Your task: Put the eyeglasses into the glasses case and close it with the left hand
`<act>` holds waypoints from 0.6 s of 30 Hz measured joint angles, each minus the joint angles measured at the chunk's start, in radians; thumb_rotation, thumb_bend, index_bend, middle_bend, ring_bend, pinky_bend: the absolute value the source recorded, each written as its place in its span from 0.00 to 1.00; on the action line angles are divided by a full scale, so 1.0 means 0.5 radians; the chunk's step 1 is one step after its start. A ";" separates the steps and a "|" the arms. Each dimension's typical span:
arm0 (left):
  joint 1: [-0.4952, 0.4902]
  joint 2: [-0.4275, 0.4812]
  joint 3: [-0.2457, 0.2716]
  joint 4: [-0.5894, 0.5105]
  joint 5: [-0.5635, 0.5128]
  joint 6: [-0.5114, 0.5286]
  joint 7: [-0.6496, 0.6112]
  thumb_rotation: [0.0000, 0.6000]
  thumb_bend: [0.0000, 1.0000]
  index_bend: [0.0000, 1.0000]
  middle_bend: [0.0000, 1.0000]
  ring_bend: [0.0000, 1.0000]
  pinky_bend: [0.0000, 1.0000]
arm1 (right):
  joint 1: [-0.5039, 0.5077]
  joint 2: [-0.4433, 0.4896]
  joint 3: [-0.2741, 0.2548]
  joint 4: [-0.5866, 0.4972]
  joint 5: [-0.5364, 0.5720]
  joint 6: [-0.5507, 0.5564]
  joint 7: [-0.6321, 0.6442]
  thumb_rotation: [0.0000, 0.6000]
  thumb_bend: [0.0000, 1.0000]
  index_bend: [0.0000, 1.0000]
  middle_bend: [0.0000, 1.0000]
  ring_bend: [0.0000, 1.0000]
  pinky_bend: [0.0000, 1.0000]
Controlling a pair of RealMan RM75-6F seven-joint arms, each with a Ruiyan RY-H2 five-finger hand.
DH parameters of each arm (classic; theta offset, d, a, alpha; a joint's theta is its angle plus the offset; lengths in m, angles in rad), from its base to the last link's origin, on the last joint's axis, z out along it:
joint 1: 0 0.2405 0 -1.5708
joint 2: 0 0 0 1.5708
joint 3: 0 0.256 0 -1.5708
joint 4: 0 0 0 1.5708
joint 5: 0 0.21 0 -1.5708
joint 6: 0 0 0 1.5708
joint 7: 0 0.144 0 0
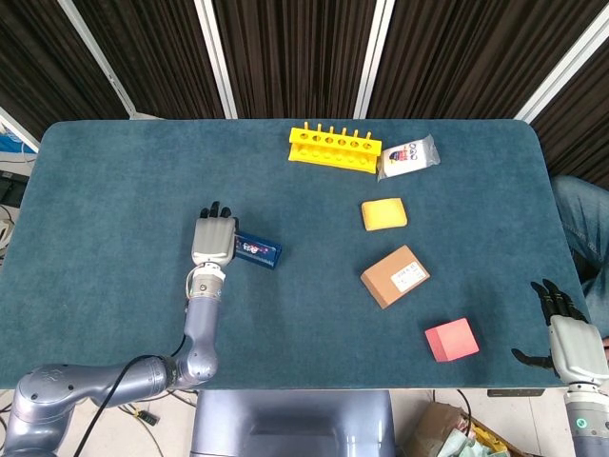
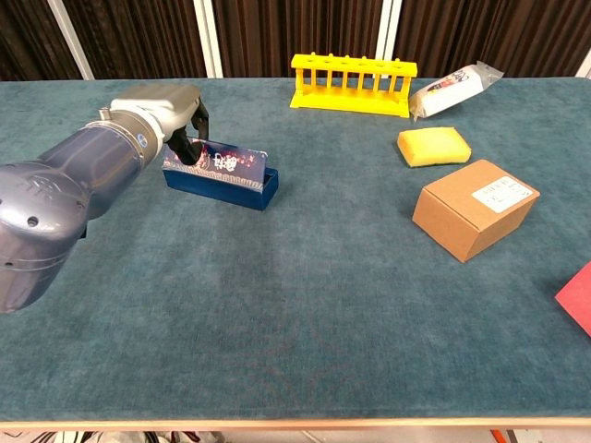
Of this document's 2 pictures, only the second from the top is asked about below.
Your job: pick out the pink red cube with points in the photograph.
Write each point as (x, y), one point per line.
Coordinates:
(579, 300)

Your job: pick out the yellow test tube rack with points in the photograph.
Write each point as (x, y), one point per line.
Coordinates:
(351, 99)

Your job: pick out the teal table cloth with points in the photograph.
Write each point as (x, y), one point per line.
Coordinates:
(295, 300)

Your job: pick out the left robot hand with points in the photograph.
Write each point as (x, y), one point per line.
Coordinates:
(161, 101)

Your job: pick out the yellow sponge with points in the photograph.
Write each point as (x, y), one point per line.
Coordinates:
(434, 145)

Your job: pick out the brown cardboard box with label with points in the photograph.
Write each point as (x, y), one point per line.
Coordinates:
(461, 212)

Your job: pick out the dark pleated curtain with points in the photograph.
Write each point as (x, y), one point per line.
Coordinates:
(286, 27)

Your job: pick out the white aluminium frame post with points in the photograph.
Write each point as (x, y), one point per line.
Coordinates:
(585, 69)
(388, 27)
(69, 37)
(208, 37)

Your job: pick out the white plastic packet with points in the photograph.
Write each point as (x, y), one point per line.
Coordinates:
(448, 94)

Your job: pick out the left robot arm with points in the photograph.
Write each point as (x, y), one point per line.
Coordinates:
(69, 184)

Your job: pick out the grey glasses case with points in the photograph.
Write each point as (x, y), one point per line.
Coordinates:
(231, 191)

